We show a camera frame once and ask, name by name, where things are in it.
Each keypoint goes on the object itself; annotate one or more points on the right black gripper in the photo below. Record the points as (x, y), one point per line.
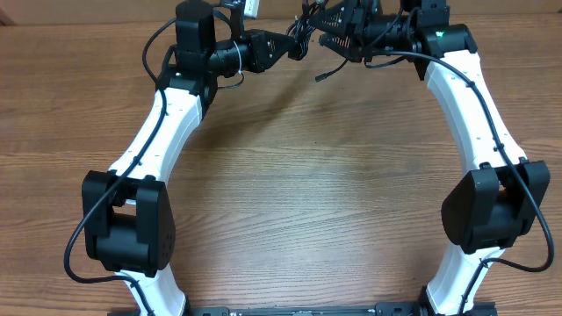
(349, 11)

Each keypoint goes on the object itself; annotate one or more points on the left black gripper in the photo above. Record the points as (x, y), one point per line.
(260, 48)

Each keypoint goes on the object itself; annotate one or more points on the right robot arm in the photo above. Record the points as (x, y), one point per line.
(498, 197)

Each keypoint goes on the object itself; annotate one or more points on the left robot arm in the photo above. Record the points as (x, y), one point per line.
(127, 222)

